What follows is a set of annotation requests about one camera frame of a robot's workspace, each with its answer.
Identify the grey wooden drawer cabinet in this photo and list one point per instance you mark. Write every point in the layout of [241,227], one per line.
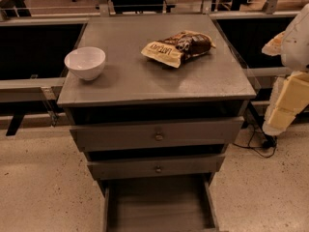
[133,88]

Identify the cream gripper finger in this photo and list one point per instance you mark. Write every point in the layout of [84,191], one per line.
[273,47]

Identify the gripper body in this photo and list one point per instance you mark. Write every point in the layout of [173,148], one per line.
[296,45]

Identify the brown chip bag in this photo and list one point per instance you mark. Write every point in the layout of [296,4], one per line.
[179,48]

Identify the grey top drawer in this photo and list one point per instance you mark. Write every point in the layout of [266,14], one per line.
[156,134]

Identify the white ceramic bowl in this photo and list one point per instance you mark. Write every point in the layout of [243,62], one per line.
[86,62]

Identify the grey middle drawer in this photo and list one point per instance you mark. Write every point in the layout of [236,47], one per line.
[150,167]

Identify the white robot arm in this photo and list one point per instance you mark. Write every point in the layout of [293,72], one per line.
[295,44]

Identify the grey open bottom drawer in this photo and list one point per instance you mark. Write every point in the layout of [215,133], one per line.
[159,204]

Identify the grey metal railing frame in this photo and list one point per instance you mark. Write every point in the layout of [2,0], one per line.
[22,78]

